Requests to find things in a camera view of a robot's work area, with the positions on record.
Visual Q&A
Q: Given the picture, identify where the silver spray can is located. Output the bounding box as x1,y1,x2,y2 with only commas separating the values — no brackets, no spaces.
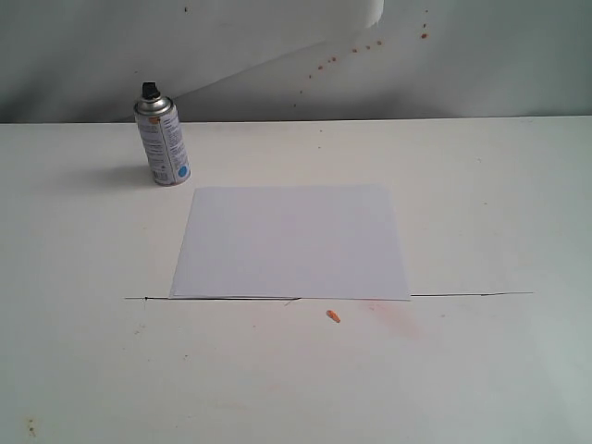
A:
133,81,191,186

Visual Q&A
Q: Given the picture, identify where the white paper sheet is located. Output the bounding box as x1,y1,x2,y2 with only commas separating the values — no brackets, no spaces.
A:
170,185,410,301

